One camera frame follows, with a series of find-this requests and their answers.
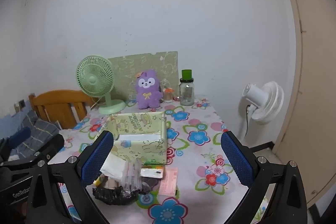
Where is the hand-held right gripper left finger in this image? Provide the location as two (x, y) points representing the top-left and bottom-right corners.
(25, 130), (115, 224)

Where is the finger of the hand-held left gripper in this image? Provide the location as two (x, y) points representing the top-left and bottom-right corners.
(31, 133), (65, 165)

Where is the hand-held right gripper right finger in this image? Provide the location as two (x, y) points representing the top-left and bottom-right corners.
(220, 131), (309, 224)

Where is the yellow printed fabric storage box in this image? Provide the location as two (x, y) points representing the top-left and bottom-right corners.
(104, 111), (168, 165)

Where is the white folded cloth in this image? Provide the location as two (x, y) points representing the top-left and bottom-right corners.
(117, 134), (161, 141)
(100, 152), (126, 178)

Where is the dark blue fuzzy cloth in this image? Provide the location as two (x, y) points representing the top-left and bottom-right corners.
(7, 127), (32, 148)

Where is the clear plastic packet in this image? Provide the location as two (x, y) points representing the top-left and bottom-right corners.
(122, 158), (143, 191)

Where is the white flat packet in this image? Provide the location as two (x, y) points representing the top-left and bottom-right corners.
(140, 166), (165, 178)

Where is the white standing fan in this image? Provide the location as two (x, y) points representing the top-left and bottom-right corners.
(238, 81), (285, 146)

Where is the pink packet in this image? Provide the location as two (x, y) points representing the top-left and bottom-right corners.
(158, 168), (178, 195)

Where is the green desk fan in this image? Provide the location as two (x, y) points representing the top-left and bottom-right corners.
(76, 55), (127, 115)

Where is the glass jar with green lid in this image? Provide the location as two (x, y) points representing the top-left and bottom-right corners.
(180, 70), (195, 106)

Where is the purple plush toy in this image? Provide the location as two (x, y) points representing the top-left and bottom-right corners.
(135, 70), (162, 110)

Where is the small orange-lidded swab container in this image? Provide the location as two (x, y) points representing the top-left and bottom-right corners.
(163, 88), (174, 102)

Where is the green patterned board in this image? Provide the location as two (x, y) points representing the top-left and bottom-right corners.
(108, 51), (179, 101)

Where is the beige wooden door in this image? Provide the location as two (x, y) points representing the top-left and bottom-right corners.
(272, 0), (336, 209)

